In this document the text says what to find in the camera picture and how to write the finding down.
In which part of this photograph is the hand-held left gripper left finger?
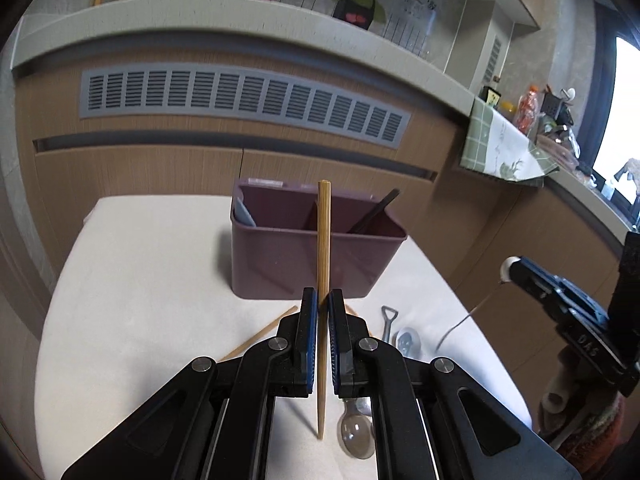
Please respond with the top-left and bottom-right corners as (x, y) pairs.
(60, 287), (321, 480)

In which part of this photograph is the green checked cloth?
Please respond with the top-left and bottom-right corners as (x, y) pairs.
(459, 96), (561, 181)

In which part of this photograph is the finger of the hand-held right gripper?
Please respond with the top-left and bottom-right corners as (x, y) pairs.
(520, 256), (610, 322)
(509, 265), (567, 322)

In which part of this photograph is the wall poster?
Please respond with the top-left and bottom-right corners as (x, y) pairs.
(265, 0), (466, 58)

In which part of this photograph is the black plastic utensil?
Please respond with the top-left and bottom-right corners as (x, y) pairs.
(347, 188), (401, 235)

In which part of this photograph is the person's right hand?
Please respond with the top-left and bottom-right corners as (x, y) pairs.
(539, 347), (575, 428)

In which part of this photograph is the grey plastic utensil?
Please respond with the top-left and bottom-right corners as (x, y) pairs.
(234, 199), (257, 227)

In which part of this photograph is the white plastic spoon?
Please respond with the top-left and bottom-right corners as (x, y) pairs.
(439, 256), (522, 352)

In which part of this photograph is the orange plastic bottle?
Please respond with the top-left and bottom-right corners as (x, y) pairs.
(515, 85), (540, 133)

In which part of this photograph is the long grey vent grille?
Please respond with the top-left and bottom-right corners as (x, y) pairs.
(79, 69), (412, 150)

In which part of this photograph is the wooden chopstick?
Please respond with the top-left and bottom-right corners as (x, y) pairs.
(318, 180), (332, 441)
(217, 305), (299, 363)

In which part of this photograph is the small metal spoon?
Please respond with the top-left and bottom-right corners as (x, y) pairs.
(395, 327), (422, 358)

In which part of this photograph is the purple plastic utensil holder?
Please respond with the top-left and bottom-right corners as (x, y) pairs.
(230, 176), (408, 300)

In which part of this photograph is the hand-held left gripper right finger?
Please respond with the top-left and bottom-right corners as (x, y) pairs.
(327, 287), (585, 480)

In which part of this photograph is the small column vent grille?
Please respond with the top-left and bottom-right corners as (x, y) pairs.
(482, 37), (502, 83)

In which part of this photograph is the window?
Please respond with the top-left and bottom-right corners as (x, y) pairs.
(592, 35), (640, 206)

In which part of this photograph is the black countertop box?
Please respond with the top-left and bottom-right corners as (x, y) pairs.
(544, 91), (568, 117)

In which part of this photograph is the large metal spoon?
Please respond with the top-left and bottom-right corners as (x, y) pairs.
(338, 397), (375, 461)

